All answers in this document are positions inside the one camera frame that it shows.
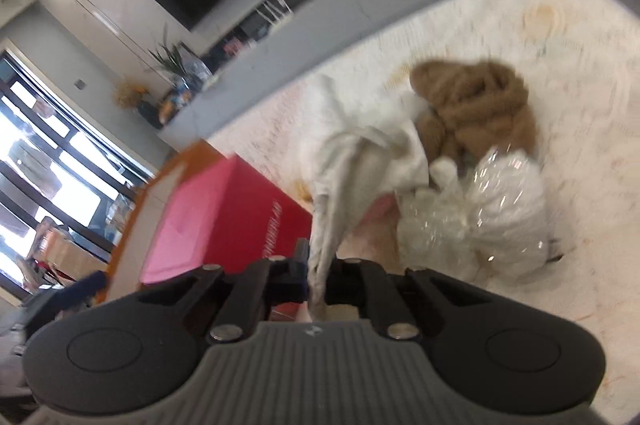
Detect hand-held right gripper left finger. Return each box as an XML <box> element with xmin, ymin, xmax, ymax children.
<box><xmin>140</xmin><ymin>239</ymin><xmax>310</xmax><ymax>342</ymax></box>

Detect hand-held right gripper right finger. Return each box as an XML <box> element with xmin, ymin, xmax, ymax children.
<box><xmin>325</xmin><ymin>257</ymin><xmax>481</xmax><ymax>341</ymax></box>

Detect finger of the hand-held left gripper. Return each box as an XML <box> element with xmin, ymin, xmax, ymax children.
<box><xmin>50</xmin><ymin>271</ymin><xmax>108</xmax><ymax>307</ymax></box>

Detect plastic-wrapped white cloth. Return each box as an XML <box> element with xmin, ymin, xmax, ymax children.
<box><xmin>397</xmin><ymin>147</ymin><xmax>548</xmax><ymax>281</ymax></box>

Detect brown knit scarf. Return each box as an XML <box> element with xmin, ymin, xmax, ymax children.
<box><xmin>409</xmin><ymin>59</ymin><xmax>538</xmax><ymax>158</ymax></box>

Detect pink cloth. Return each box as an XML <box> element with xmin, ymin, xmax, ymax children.
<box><xmin>362</xmin><ymin>197</ymin><xmax>401</xmax><ymax>226</ymax></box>

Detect red box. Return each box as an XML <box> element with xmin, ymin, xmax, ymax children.
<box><xmin>139</xmin><ymin>156</ymin><xmax>314</xmax><ymax>321</ymax></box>

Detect large window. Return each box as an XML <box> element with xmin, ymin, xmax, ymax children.
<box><xmin>0</xmin><ymin>49</ymin><xmax>157</xmax><ymax>306</ymax></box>

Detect dried flowers in dark vase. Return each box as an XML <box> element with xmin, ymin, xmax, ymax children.
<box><xmin>114</xmin><ymin>77</ymin><xmax>166</xmax><ymax>130</ymax></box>

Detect green plant in glass vase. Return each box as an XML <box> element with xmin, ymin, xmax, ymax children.
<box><xmin>147</xmin><ymin>25</ymin><xmax>203</xmax><ymax>92</ymax></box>

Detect long white tv cabinet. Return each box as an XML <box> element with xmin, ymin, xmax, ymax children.
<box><xmin>157</xmin><ymin>0</ymin><xmax>531</xmax><ymax>152</ymax></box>

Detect white patterned blanket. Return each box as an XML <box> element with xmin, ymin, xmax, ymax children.
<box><xmin>205</xmin><ymin>0</ymin><xmax>640</xmax><ymax>425</ymax></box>

